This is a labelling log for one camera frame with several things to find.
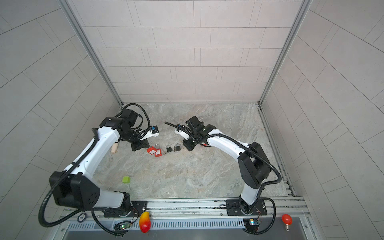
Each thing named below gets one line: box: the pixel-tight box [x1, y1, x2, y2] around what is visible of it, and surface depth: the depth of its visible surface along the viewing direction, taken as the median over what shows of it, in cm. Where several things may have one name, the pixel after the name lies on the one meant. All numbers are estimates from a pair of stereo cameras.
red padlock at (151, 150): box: [147, 146, 157, 155], surface depth 79 cm
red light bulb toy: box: [281, 213, 293, 232], surface depth 68 cm
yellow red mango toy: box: [139, 211, 151, 233], surface depth 67 cm
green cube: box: [122, 176, 131, 184], surface depth 80 cm
